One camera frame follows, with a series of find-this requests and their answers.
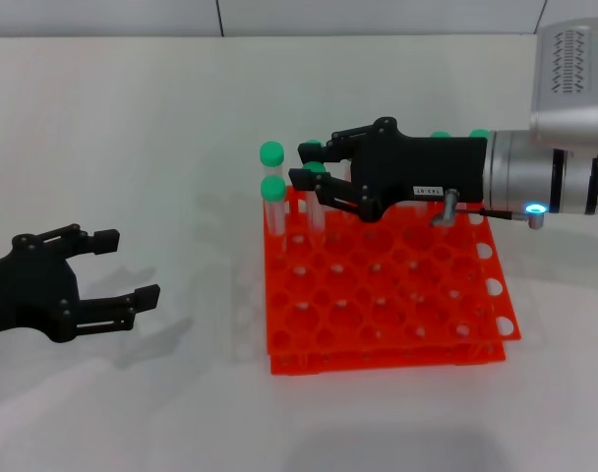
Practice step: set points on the orange plastic test tube rack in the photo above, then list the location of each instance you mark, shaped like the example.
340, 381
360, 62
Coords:
377, 295

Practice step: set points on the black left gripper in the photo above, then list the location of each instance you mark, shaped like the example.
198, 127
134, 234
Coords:
28, 290

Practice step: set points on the clear green-capped test tube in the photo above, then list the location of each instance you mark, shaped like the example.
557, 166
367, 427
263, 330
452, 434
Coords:
313, 142
272, 152
316, 221
478, 133
273, 188
440, 134

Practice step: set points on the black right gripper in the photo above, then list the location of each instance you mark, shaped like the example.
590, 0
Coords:
427, 167

